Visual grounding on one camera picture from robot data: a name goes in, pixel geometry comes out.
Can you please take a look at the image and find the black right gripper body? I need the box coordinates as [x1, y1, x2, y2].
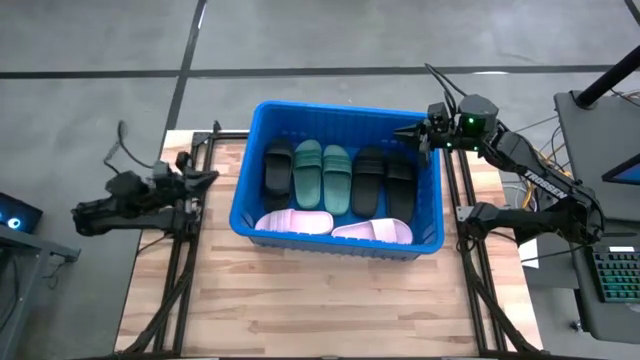
[421, 117, 461, 151]

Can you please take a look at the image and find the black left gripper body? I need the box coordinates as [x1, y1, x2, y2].
[149, 159, 196, 201]

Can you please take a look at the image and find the black slide sandal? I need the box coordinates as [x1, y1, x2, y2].
[263, 138, 296, 212]
[351, 146, 386, 219]
[384, 152, 417, 225]

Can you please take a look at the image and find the blue plastic bin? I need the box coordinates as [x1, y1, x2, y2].
[228, 101, 446, 261]

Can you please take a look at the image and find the green slide sandal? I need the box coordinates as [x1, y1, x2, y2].
[293, 139, 324, 210]
[322, 144, 354, 216]

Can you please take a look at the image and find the pink slide sandal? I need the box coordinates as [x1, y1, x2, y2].
[254, 208, 335, 236]
[331, 218, 414, 246]

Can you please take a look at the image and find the white paper sheet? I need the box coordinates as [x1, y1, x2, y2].
[517, 242, 540, 270]

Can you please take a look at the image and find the black device with blue light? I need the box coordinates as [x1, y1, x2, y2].
[0, 192, 44, 235]

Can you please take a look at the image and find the grey desk with pole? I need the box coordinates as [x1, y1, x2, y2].
[553, 89, 640, 222]

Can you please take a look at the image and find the dark grey side table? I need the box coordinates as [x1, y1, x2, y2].
[0, 224, 81, 360]

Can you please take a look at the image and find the black pole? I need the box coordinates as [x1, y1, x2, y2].
[572, 44, 640, 109]

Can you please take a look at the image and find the tilted screen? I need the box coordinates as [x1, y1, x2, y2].
[601, 153, 640, 186]

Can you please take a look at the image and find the grey keyboard desk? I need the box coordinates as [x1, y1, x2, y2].
[564, 239, 640, 345]

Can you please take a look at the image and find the backlit keyboard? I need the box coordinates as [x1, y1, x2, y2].
[589, 244, 640, 305]

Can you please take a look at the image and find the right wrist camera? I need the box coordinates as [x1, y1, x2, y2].
[427, 102, 450, 126]

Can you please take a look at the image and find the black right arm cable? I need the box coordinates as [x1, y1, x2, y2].
[424, 63, 469, 117]

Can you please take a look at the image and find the yellow cable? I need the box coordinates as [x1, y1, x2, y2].
[519, 149, 572, 209]

